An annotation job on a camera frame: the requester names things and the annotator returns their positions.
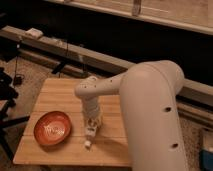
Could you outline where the long wooden beam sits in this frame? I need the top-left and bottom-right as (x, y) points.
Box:
(0, 26), (213, 126)

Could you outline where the small white box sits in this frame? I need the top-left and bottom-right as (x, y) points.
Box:
(25, 28), (43, 39)

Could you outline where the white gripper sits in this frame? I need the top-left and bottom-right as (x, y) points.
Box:
(82, 99), (101, 127)

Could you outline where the white plastic bottle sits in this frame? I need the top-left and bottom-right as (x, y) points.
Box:
(84, 118), (100, 149)

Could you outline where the black chair base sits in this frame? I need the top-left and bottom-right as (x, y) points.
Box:
(0, 67), (29, 160)

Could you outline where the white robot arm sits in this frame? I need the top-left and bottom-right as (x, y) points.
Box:
(75, 60), (189, 171)

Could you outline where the black cable with plug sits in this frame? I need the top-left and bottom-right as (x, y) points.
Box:
(12, 35), (25, 86)

